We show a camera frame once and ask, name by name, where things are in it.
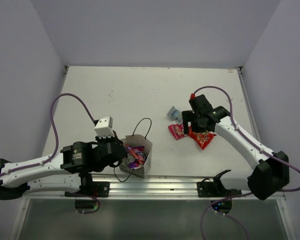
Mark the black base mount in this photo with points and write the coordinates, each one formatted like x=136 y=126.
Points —
x=210 y=189
x=96 y=189

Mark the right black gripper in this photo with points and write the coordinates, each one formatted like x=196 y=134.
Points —
x=188 y=116

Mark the small silver snack packet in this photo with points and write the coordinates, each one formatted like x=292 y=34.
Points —
x=175 y=115

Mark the red orange snack packet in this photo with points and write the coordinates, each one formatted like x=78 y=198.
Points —
x=202 y=139

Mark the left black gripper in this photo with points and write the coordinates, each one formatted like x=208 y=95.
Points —
x=100 y=139

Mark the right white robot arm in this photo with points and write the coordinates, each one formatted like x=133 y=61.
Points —
x=269 y=170

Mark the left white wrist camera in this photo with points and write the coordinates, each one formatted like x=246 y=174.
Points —
x=103 y=128

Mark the aluminium mounting rail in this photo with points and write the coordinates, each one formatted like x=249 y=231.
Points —
x=154 y=187

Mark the pink candy packet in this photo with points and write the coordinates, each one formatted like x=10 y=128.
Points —
x=177 y=131

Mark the purple Fox's candy bag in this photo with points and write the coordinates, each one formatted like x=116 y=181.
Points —
x=136 y=157

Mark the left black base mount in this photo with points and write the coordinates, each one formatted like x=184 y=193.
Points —
x=96 y=189

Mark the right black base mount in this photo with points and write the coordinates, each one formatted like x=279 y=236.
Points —
x=210 y=189

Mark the brown paper bag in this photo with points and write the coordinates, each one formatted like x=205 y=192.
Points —
x=137 y=140

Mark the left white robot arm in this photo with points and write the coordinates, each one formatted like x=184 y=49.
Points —
x=67 y=171

